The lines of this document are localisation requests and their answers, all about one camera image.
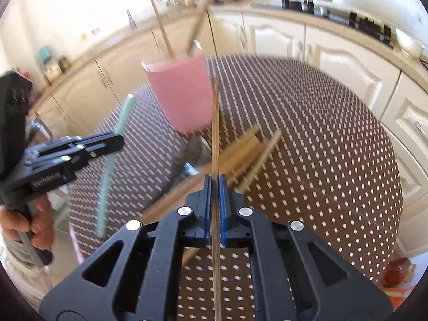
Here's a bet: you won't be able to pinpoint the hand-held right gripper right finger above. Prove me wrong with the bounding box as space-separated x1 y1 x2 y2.
219 175 392 321

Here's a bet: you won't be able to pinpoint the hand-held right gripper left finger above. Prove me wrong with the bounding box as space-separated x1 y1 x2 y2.
39 175 212 321

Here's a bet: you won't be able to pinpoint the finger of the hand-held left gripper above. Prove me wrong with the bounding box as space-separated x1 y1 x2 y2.
33 132 125 158
23 150 91 178

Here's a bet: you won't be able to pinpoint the green handled utensil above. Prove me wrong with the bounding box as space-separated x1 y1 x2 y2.
95 94 135 239

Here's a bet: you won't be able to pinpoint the bunch of wooden chopsticks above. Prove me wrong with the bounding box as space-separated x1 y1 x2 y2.
142 125 284 265

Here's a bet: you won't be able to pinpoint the metal spoon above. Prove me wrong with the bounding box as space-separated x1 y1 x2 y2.
181 136 213 181

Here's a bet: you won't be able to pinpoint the pink cup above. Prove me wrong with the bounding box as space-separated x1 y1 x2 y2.
140 39 215 133

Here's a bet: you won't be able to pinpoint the wooden chopstick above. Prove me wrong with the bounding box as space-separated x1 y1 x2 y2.
185 0 225 56
149 0 176 60

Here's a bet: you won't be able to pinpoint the person's left hand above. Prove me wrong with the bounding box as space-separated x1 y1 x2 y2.
0 196 55 251

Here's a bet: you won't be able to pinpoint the round polka dot table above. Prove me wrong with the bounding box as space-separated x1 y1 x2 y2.
68 53 402 321

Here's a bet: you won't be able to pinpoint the cream kitchen base cabinets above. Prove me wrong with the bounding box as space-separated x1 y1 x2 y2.
28 3 428 255

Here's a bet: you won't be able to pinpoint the black gas hob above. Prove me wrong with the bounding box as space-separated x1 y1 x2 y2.
282 0 392 47

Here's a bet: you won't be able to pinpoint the white bowl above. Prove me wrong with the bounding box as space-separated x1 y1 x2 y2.
395 28 425 58

